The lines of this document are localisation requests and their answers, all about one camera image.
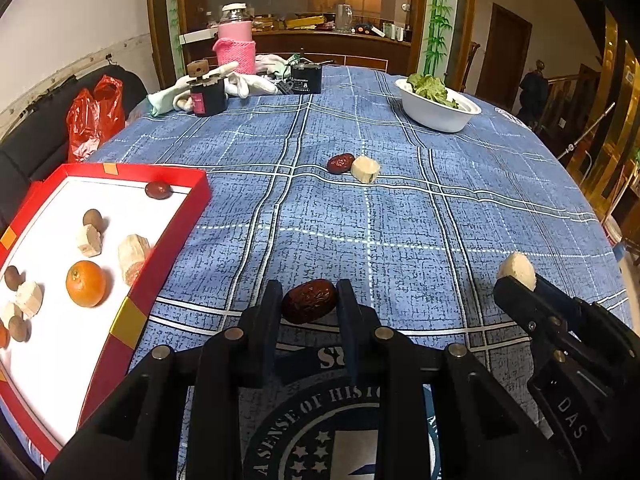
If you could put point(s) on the red jujube date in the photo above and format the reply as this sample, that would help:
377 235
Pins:
308 301
158 190
341 163

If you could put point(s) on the brown wooden door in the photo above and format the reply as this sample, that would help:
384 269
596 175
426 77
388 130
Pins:
507 50

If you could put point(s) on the orange-red plastic bag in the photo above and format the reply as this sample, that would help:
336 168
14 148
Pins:
85 120

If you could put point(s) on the wooden glass-front cabinet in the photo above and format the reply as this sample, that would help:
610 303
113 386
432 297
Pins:
350 55

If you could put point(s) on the glass mug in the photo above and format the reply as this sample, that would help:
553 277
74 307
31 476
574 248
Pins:
343 16

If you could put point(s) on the white bowl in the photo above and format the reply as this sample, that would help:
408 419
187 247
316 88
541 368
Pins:
435 115

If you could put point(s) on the blue checked tablecloth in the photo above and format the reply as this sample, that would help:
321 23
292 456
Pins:
400 220

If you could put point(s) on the white cotton glove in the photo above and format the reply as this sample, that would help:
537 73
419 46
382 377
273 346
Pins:
225 67
250 85

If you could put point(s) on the small black box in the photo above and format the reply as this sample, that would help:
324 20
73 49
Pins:
306 80

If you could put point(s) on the pink bottle with knitted sleeve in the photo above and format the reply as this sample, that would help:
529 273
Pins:
235 40

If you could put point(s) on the metal rod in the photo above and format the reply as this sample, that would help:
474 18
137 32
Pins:
585 135

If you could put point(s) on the red cardboard box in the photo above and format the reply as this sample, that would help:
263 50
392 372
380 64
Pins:
50 360

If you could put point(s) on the black jar with wooden stopper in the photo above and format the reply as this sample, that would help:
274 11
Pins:
210 97

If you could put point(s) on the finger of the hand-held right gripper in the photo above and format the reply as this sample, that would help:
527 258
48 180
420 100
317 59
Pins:
555 295
515 297

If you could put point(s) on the black leather sofa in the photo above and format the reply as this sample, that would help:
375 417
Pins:
35 135

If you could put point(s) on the mint green cloth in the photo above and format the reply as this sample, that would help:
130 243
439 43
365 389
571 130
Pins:
165 97

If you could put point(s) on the dark standing object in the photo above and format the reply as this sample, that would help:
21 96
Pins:
532 90

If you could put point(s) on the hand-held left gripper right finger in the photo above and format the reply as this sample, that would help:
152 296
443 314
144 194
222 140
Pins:
350 340

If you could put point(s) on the small reddish fruit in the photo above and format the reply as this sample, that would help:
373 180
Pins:
3 335

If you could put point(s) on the white flat box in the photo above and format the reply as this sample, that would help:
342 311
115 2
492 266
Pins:
197 36

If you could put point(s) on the pale cloth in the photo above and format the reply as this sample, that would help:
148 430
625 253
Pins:
270 62

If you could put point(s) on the orange mandarin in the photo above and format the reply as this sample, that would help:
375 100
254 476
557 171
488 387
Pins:
86 283

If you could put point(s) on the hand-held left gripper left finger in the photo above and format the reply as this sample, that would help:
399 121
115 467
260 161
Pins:
267 335

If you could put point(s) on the yellow flat box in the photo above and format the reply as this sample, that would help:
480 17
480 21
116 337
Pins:
305 21

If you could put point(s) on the wooden chair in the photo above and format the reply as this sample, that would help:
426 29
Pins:
470 65

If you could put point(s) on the green leafy vegetable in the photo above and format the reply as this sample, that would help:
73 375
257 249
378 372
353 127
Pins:
427 87

